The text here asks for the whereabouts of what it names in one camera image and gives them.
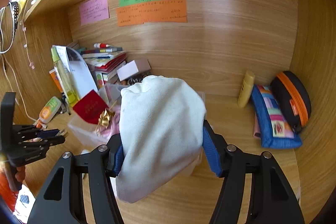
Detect white cloth pouch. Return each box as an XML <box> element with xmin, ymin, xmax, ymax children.
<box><xmin>116</xmin><ymin>75</ymin><xmax>206</xmax><ymax>203</ymax></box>

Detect person's left hand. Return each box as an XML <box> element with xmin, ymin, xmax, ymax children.
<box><xmin>15</xmin><ymin>166</ymin><xmax>26</xmax><ymax>182</ymax></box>

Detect orange label sanitizer bottle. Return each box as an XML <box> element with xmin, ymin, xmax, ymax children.
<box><xmin>38</xmin><ymin>96</ymin><xmax>62</xmax><ymax>124</ymax></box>

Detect clear plastic storage bin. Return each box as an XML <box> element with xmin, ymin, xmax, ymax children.
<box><xmin>67</xmin><ymin>82</ymin><xmax>207</xmax><ymax>177</ymax></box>

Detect gold ribbon ornament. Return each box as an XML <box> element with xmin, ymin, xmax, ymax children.
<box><xmin>95</xmin><ymin>101</ymin><xmax>117</xmax><ymax>134</ymax></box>

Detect yellow-green spray bottle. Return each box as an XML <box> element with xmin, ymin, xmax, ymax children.
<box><xmin>51</xmin><ymin>46</ymin><xmax>79</xmax><ymax>107</ymax></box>

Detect blue patchwork pencil pouch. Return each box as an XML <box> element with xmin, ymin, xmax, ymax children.
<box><xmin>251</xmin><ymin>85</ymin><xmax>302</xmax><ymax>149</ymax></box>

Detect white folded paper sheets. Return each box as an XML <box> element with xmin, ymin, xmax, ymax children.
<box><xmin>55</xmin><ymin>46</ymin><xmax>98</xmax><ymax>99</ymax></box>

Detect small white pink box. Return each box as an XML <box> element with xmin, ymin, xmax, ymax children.
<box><xmin>117</xmin><ymin>59</ymin><xmax>151</xmax><ymax>81</ymax></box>

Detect black orange zip case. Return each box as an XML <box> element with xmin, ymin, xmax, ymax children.
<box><xmin>270</xmin><ymin>71</ymin><xmax>311</xmax><ymax>133</ymax></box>

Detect red white marker pen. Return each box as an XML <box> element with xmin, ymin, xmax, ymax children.
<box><xmin>93</xmin><ymin>43</ymin><xmax>113</xmax><ymax>49</ymax></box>

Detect yellow lotion bottle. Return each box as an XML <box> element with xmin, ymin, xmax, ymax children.
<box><xmin>237</xmin><ymin>71</ymin><xmax>255</xmax><ymax>108</ymax></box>

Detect pink paper note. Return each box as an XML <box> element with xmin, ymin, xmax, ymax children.
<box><xmin>79</xmin><ymin>0</ymin><xmax>109</xmax><ymax>26</ymax></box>

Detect orange paper note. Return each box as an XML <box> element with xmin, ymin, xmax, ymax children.
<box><xmin>116</xmin><ymin>0</ymin><xmax>187</xmax><ymax>27</ymax></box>

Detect white charging cable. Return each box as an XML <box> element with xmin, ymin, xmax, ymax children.
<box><xmin>0</xmin><ymin>2</ymin><xmax>40</xmax><ymax>123</ymax></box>

